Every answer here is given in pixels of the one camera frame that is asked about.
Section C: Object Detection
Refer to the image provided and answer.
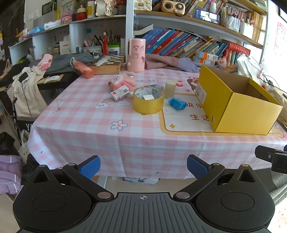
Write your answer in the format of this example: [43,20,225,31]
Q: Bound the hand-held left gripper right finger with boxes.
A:
[173,154,266,201]

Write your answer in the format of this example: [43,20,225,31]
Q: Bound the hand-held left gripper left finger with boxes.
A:
[23,155,114,201]

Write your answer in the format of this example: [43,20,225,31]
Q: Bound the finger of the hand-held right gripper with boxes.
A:
[255,145,287,162]
[271,153,287,174]

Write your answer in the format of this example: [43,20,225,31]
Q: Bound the yellow cardboard box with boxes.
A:
[196,64,283,135]

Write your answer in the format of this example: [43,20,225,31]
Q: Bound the blue lump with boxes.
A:
[168,98,187,111]

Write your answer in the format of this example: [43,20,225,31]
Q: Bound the yellow tape roll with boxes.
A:
[133,86,165,115]

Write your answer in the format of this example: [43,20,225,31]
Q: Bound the cream rectangular block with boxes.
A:
[164,80,177,98]

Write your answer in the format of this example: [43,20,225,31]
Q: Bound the pink plush toy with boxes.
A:
[108,72,136,90]

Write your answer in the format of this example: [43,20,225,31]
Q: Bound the person's grey trousers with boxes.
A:
[270,171,287,205]

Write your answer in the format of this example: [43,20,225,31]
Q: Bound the white shopping bag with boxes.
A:
[18,129,30,164]

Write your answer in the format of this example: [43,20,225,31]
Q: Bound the black panel white lettering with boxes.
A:
[17,120,35,135]

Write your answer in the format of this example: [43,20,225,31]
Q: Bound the small white red box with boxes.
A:
[110,86,130,102]

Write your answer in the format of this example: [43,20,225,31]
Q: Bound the purple backpack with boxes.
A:
[0,154,24,195]

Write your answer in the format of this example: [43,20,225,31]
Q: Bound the black bag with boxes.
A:
[0,132,16,156]

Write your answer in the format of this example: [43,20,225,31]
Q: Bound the black piano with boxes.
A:
[36,72,79,91]

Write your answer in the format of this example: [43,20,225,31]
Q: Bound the white plastic bag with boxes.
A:
[236,54,265,79]

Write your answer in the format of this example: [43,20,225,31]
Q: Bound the white paper cutout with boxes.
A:
[44,75,61,84]

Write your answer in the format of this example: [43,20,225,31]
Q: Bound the pink pump bottle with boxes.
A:
[71,58,95,79]

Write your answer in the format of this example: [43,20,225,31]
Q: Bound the beige hoodie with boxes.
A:
[6,66,48,119]

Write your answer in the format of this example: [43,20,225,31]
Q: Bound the wooden chess box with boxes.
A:
[88,54,125,75]

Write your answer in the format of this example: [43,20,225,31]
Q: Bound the white oblong case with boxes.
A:
[94,57,112,66]

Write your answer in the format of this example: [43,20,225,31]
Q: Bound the white blue orange carton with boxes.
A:
[196,50,219,60]
[193,56,217,65]

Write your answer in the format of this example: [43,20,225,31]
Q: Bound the pink and purple garment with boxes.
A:
[145,53,216,73]

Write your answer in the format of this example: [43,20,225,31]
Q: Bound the long red box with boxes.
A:
[224,41,251,56]

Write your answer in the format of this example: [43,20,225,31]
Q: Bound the grey garment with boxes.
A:
[29,52,99,74]

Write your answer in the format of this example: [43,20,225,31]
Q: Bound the pink glove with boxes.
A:
[37,53,53,72]

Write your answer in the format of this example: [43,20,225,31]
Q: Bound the white pen holder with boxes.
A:
[83,46,103,54]

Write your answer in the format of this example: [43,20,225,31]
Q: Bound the white jar green lid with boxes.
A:
[107,45,121,55]

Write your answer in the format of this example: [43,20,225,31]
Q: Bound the pink sticker-covered cylinder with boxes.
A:
[127,39,146,72]

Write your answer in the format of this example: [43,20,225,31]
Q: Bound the white box red label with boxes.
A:
[59,35,72,54]

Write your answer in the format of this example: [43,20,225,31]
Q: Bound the black garment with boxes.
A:
[0,64,29,88]

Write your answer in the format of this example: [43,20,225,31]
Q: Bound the row of slanted colourful books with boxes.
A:
[142,28,228,59]

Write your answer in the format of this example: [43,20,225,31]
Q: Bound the white storage bin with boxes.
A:
[239,20,254,38]

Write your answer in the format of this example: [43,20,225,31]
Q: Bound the row of yellow slim books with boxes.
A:
[252,11,264,43]

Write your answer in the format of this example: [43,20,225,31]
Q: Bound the bunch of pens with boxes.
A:
[84,29,121,47]

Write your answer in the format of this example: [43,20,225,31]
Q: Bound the clear pen organiser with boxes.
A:
[220,7,241,33]

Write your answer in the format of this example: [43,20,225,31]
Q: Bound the white tissue pack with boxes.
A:
[44,21,62,30]

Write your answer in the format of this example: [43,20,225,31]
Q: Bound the phone with lit screen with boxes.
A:
[195,9,220,25]

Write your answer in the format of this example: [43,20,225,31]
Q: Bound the thick black book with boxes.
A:
[134,23,154,35]

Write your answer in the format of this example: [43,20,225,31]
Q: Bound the blue packet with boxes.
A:
[27,26,45,34]

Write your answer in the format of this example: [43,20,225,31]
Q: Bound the white bookshelf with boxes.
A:
[9,0,269,65]

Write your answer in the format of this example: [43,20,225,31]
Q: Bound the pink gift box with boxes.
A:
[60,10,75,25]

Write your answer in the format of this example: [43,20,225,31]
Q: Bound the red white figurine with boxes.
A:
[76,4,87,21]

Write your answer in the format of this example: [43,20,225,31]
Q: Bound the yellow white bottle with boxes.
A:
[86,0,96,19]

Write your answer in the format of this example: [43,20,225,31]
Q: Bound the cream printed handbag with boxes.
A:
[95,0,117,17]

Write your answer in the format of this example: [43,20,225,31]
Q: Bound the wooden retro radio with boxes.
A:
[161,0,185,16]

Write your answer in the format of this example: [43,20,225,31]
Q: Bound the row of upright shelf books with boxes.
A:
[184,0,227,16]

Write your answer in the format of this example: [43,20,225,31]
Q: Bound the white quilted purse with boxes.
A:
[134,0,153,11]

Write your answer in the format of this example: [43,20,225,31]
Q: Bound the black cable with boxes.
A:
[258,69,287,94]

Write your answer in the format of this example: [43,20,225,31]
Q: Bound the wall poster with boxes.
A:
[274,21,287,63]

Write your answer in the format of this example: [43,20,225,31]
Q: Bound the black picture frame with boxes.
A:
[42,3,56,16]

